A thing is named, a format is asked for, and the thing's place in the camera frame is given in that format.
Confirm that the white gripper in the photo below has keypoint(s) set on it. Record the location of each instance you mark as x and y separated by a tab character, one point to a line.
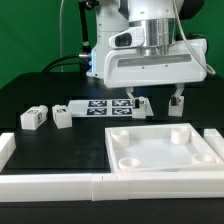
128	68

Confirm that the white square tabletop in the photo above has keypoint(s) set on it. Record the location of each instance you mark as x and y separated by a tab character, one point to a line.
159	148

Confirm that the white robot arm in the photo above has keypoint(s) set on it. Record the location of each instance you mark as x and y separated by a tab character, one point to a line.
136	46

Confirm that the white marker sheet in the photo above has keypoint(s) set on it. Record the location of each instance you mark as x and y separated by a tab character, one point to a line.
104	108

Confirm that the white U-shaped obstacle fence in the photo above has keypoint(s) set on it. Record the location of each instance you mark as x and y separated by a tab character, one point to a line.
111	186

